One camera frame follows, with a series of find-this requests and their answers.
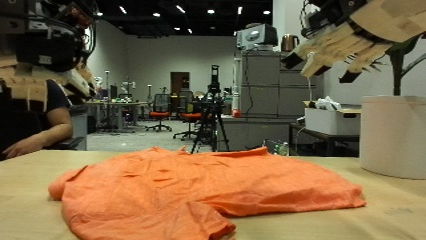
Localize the orange button shirt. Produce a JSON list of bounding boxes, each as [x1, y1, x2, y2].
[[46, 145, 367, 240]]

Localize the person in dark t-shirt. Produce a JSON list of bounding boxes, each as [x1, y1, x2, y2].
[[0, 79, 74, 161]]

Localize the black chair armrest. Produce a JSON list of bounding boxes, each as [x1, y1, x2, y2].
[[45, 136, 85, 151]]

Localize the green leafy plant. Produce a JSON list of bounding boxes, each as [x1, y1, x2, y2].
[[385, 33, 426, 98]]

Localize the copper electric kettle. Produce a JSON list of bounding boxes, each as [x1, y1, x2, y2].
[[279, 33, 301, 53]]

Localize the crumpled white plastic bag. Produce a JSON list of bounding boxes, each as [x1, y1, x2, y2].
[[314, 96, 343, 112]]

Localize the grey boxy monitor device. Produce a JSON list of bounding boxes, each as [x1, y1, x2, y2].
[[234, 23, 279, 52]]

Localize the long background work desk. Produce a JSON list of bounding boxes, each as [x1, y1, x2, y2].
[[85, 100, 150, 134]]

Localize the tall grey metal cabinet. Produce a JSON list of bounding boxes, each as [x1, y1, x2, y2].
[[238, 50, 325, 120]]

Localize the white storage box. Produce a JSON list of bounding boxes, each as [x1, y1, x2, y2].
[[303, 107, 362, 136]]

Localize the black metal side table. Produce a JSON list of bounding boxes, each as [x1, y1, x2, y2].
[[289, 122, 361, 158]]

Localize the brown door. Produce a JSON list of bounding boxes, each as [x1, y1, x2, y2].
[[170, 71, 191, 96]]

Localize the white round plant pot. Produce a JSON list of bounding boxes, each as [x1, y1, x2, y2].
[[358, 95, 426, 180]]

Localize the orange seat office chair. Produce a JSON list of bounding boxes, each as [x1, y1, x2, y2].
[[172, 90, 203, 141], [145, 93, 173, 133]]

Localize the low grey counter cabinet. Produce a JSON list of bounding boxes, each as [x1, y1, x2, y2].
[[219, 115, 297, 153]]

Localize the green plastic bottles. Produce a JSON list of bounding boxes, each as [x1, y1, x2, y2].
[[265, 139, 290, 157]]

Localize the grey pedestal cabinet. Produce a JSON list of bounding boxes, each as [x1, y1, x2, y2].
[[68, 105, 89, 151]]

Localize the black camera tripod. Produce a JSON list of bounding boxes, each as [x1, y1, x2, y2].
[[190, 64, 231, 154]]

